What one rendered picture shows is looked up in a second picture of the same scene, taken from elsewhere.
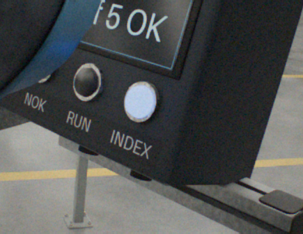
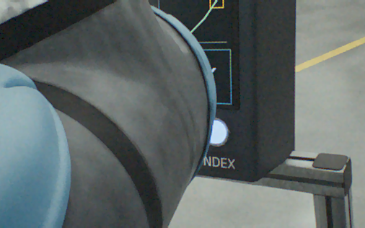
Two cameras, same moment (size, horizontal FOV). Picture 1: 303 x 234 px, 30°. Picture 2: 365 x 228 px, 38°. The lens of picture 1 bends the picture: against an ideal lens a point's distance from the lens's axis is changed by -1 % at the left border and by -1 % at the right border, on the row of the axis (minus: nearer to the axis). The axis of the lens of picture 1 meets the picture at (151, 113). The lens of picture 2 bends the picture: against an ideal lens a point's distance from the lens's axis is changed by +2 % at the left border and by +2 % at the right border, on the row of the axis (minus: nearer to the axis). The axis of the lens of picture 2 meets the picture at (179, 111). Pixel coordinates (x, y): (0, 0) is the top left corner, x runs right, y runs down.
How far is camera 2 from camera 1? 14 cm
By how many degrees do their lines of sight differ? 8
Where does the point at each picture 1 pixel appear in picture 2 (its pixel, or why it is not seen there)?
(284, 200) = (330, 161)
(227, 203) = (289, 174)
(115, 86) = not seen: hidden behind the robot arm
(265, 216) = (322, 177)
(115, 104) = not seen: hidden behind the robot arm
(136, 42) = not seen: hidden behind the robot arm
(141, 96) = (216, 128)
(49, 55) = (203, 152)
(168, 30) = (219, 77)
